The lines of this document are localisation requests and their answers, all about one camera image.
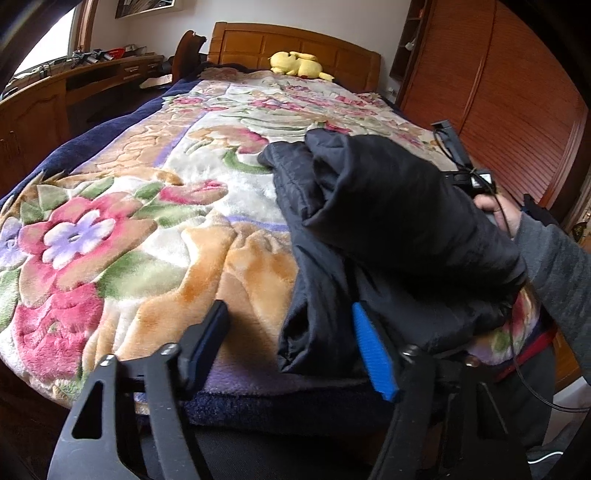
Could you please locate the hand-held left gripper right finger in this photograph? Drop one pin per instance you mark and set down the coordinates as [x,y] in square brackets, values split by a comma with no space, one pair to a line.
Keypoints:
[374,355]

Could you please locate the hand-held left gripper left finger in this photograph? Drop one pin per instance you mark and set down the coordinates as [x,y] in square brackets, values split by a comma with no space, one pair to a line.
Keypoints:
[207,337]

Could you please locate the dark quilted jacket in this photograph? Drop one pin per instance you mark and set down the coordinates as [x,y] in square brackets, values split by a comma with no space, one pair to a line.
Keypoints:
[392,207]

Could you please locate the person's right forearm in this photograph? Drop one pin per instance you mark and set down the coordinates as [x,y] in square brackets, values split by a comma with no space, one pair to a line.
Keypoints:
[558,277]

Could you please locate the person's right hand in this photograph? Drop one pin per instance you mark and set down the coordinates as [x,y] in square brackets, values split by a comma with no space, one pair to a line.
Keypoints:
[501,214]

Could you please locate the wooden slatted wardrobe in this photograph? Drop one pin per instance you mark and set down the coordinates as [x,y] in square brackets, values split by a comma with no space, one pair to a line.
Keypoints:
[508,92]

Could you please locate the open wooden shelf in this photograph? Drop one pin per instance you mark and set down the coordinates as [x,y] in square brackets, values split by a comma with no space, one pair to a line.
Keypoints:
[411,37]

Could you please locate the floral plush blanket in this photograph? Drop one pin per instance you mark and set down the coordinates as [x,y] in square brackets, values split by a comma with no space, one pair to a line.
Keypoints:
[138,207]

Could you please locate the red cloth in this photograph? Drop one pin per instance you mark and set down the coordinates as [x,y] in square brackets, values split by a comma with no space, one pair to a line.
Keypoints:
[531,353]

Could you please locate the yellow plush toy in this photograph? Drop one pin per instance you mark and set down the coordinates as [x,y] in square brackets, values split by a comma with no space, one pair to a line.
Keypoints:
[295,64]

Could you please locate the wooden headboard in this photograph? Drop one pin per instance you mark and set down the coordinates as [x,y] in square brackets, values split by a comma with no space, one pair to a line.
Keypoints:
[249,46]

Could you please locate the wooden desk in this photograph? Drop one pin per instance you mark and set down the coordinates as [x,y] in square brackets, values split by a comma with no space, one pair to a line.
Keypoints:
[37,115]

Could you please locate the dark chair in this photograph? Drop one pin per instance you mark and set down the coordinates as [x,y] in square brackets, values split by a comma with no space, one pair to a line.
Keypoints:
[187,50]

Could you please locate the red container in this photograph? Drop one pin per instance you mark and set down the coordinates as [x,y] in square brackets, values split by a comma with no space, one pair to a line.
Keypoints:
[118,51]

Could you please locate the window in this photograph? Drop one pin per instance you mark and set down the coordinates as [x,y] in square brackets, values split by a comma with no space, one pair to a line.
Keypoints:
[51,41]

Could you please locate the framed wall picture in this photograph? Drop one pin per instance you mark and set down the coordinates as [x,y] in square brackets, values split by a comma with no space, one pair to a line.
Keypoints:
[145,7]

